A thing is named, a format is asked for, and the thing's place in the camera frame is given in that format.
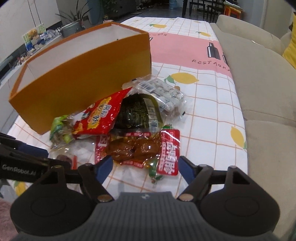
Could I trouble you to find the clear pack white candies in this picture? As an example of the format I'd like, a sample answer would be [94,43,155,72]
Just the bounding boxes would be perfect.
[122,77,188,121]

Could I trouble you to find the dark green snack pack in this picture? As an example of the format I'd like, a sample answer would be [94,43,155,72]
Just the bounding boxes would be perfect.
[113,93,163,133]

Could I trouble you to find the teddy bear picture card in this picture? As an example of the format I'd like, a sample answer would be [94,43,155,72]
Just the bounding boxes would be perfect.
[22,23,46,51]

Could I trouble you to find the orange stool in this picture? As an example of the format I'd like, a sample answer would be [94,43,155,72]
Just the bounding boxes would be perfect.
[223,1,244,19]

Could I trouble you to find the beige sofa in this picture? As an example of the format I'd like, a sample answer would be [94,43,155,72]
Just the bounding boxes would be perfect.
[212,15,295,240]

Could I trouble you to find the red chip bag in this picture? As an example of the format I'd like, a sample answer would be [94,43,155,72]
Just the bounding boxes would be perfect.
[72,88,131,138]

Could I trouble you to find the dark dining table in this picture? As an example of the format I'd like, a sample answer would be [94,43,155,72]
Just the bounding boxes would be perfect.
[181,0,225,22]

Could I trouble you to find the yellow cushion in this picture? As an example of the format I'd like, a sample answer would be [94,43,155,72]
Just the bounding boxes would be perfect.
[282,19,296,68]

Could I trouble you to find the green clear snack pack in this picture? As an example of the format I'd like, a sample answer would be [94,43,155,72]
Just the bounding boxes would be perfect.
[49,115,74,149]

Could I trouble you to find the orange cardboard box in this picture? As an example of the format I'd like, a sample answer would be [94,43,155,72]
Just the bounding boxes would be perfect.
[9,22,152,135]

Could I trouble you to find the grey planter with plant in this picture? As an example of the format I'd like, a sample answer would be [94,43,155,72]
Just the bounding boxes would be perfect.
[56,1,92,38]

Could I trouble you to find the pink fluffy sleeve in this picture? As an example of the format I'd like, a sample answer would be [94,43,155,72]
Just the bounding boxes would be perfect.
[0,198,18,241]

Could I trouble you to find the red braised meat pack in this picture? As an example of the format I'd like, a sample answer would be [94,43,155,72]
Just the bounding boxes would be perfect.
[94,128,180,180]

